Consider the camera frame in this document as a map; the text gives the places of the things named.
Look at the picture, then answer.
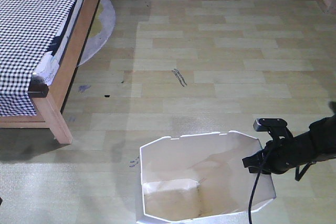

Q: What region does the black white checkered bedsheet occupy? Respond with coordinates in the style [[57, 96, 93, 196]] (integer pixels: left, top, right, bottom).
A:
[[1, 0, 76, 116]]

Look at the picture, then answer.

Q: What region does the white plastic trash bin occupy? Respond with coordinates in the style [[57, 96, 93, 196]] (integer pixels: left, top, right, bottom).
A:
[[135, 131, 276, 223]]

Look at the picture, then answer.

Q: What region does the white mattress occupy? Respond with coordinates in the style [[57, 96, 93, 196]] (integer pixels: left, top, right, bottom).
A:
[[30, 0, 83, 86]]

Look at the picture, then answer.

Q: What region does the round grey rug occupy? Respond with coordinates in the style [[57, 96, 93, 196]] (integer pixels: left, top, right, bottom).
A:
[[77, 0, 116, 66]]

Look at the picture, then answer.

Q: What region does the wooden bed frame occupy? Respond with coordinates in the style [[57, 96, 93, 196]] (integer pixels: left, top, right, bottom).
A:
[[1, 0, 100, 144]]

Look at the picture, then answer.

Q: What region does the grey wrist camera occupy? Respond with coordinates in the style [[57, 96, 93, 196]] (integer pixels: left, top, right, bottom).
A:
[[253, 118, 287, 132]]

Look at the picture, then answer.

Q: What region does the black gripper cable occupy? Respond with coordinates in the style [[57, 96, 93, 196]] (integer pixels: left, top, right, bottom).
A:
[[247, 150, 271, 224]]

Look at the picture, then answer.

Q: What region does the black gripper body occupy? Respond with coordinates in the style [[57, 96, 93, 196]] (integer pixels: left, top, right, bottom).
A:
[[242, 127, 315, 174]]

